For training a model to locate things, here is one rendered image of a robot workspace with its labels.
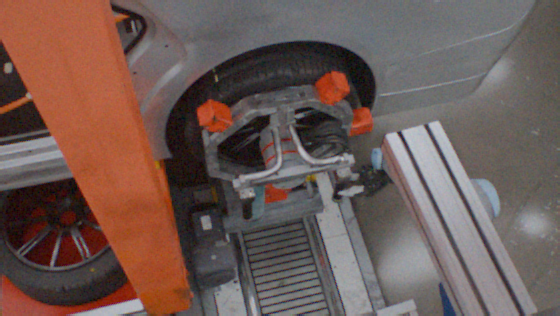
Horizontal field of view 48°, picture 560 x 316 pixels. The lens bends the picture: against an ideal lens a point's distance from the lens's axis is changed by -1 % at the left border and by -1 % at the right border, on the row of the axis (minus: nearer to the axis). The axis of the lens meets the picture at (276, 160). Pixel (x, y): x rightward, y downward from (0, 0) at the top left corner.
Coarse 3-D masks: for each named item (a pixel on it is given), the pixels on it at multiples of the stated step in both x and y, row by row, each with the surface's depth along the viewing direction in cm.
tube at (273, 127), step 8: (272, 120) 212; (272, 128) 215; (272, 136) 214; (280, 144) 212; (280, 152) 210; (280, 160) 209; (272, 168) 207; (240, 176) 206; (248, 176) 205; (256, 176) 206; (264, 176) 206; (240, 184) 207
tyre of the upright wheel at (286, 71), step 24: (264, 48) 210; (288, 48) 211; (312, 48) 216; (336, 48) 230; (216, 72) 213; (240, 72) 208; (264, 72) 206; (288, 72) 207; (312, 72) 210; (192, 96) 218; (216, 96) 209; (240, 96) 211; (192, 120) 218; (192, 144) 230
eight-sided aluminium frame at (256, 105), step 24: (264, 96) 208; (288, 96) 211; (312, 96) 209; (240, 120) 208; (336, 120) 234; (216, 144) 217; (336, 144) 241; (216, 168) 232; (240, 168) 246; (264, 168) 252
